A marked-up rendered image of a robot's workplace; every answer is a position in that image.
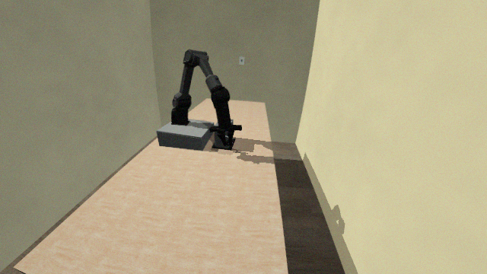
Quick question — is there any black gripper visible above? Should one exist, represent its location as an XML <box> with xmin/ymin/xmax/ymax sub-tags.
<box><xmin>209</xmin><ymin>117</ymin><xmax>242</xmax><ymax>146</ymax></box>

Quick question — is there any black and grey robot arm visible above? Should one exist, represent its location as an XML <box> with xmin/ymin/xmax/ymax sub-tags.
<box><xmin>171</xmin><ymin>49</ymin><xmax>230</xmax><ymax>126</ymax></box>

